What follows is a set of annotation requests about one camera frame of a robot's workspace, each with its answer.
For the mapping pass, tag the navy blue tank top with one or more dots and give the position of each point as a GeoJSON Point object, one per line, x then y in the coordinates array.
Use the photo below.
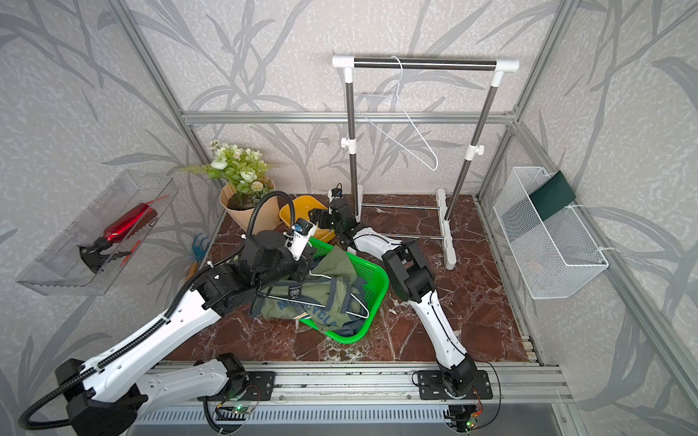
{"type": "Point", "coordinates": [351, 328]}

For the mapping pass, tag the metal clothes rack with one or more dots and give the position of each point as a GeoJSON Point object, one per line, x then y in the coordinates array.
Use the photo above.
{"type": "Point", "coordinates": [445, 206]}

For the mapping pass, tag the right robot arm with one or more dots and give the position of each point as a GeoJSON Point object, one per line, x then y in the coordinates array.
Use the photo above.
{"type": "Point", "coordinates": [412, 279]}

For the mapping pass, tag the green plastic basket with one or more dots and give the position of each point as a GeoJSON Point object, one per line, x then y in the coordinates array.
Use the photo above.
{"type": "Point", "coordinates": [376, 287]}

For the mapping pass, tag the green tank top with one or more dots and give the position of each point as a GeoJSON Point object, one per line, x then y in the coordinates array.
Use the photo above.
{"type": "Point", "coordinates": [334, 263]}

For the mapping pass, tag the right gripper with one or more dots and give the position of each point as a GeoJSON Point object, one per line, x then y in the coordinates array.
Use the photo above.
{"type": "Point", "coordinates": [324, 213]}

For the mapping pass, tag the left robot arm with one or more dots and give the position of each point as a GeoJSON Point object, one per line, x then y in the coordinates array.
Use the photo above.
{"type": "Point", "coordinates": [105, 395]}

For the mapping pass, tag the red spray bottle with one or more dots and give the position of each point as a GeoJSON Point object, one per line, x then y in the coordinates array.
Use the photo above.
{"type": "Point", "coordinates": [97, 255]}

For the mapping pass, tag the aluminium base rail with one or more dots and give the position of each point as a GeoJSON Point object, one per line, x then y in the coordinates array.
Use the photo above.
{"type": "Point", "coordinates": [306, 383]}

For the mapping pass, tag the white wire mesh basket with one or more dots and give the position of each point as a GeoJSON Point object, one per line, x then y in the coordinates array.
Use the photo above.
{"type": "Point", "coordinates": [557, 257]}

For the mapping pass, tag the potted artificial flower plant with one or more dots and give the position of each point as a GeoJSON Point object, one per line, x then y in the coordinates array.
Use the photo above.
{"type": "Point", "coordinates": [243, 172]}

